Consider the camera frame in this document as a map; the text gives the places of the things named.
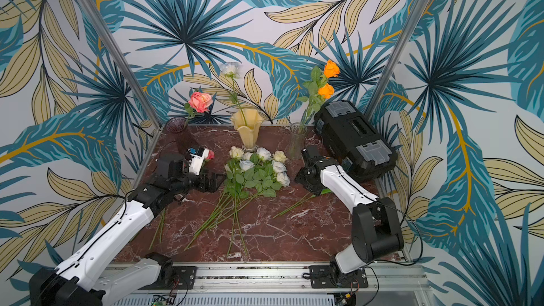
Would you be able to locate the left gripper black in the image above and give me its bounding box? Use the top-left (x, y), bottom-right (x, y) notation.
top-left (171, 166), bottom-right (227, 196)

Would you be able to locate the orange rose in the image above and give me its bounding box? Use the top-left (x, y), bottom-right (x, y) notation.
top-left (303, 60), bottom-right (340, 90)
top-left (297, 81), bottom-right (334, 125)
top-left (273, 188), bottom-right (331, 219)

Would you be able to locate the pink rose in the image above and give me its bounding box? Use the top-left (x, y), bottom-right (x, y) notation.
top-left (184, 92), bottom-right (213, 120)
top-left (149, 208), bottom-right (167, 250)
top-left (204, 150), bottom-right (215, 162)

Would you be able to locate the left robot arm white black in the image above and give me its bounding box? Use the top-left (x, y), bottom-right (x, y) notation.
top-left (28, 147), bottom-right (226, 305)

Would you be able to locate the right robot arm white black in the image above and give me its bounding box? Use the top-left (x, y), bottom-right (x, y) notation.
top-left (296, 146), bottom-right (405, 274)

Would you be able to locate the white rose bunch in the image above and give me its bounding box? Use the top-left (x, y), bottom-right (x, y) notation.
top-left (186, 146), bottom-right (290, 255)

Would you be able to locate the clear glass vase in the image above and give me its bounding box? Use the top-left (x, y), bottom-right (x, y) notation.
top-left (287, 123), bottom-right (307, 160)

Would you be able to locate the dark purple glass vase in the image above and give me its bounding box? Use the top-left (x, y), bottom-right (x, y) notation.
top-left (166, 116), bottom-right (199, 155)

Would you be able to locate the black plastic toolbox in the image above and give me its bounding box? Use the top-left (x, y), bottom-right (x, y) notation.
top-left (314, 101), bottom-right (398, 183)

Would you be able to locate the cream yellow fluted vase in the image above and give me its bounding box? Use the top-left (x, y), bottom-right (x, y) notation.
top-left (230, 109), bottom-right (264, 150)

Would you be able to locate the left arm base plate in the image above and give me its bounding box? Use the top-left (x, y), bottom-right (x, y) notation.
top-left (140, 266), bottom-right (197, 290)

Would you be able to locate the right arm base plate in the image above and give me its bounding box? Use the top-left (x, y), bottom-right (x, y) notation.
top-left (303, 265), bottom-right (368, 290)

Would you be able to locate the aluminium front rail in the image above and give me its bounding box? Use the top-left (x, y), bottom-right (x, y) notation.
top-left (63, 262), bottom-right (434, 306)

